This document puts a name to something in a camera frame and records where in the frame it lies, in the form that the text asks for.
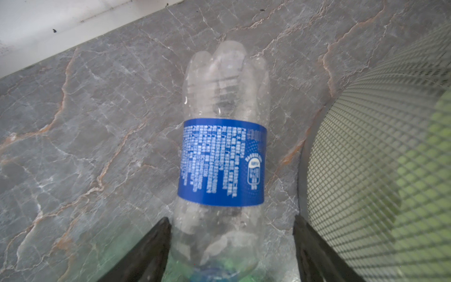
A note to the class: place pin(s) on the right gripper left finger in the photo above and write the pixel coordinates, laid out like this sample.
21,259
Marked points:
147,260

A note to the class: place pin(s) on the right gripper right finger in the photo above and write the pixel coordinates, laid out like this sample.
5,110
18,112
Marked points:
317,261

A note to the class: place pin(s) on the clear bottle blue label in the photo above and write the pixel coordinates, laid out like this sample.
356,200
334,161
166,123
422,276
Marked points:
217,224

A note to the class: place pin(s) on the mesh bin with green bag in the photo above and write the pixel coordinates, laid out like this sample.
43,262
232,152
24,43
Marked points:
375,171

